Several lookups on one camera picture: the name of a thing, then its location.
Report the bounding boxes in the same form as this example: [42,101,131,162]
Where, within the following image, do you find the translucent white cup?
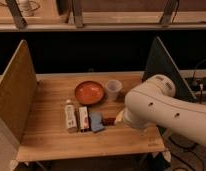
[105,79,122,101]

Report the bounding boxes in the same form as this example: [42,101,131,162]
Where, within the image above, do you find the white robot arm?
[122,74,206,147]

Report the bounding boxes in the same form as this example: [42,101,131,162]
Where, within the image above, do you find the orange ceramic bowl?
[74,81,105,105]

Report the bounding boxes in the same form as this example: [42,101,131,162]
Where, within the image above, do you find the blue sponge block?
[90,112,105,133]

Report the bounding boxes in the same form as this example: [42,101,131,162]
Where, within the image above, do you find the white and pink box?
[79,106,90,131]

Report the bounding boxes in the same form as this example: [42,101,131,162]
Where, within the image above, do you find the white squeeze tube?
[65,99,78,133]

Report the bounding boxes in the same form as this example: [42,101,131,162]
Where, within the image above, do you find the right dark side panel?
[142,36,197,102]

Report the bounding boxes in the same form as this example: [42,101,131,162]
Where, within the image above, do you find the left wooden side panel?
[0,40,37,146]

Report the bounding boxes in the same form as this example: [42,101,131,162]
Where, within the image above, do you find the wooden back shelf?
[0,0,206,32]

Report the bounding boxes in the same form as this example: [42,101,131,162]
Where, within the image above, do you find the white container on shelf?
[19,0,33,17]

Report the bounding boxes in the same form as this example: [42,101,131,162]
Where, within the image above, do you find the black cables at right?
[189,56,206,98]

